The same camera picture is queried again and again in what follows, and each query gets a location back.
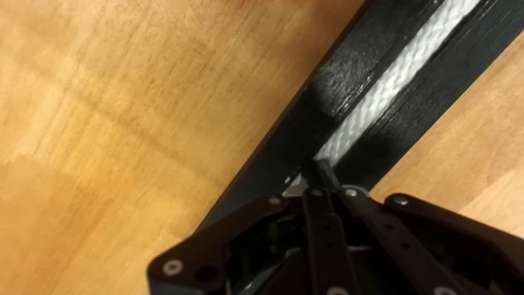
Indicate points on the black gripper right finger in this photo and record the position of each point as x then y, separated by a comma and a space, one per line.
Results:
435, 235

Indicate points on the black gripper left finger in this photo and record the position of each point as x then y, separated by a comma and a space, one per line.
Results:
217, 246

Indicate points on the long black grooved rail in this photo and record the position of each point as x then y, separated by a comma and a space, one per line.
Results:
337, 76

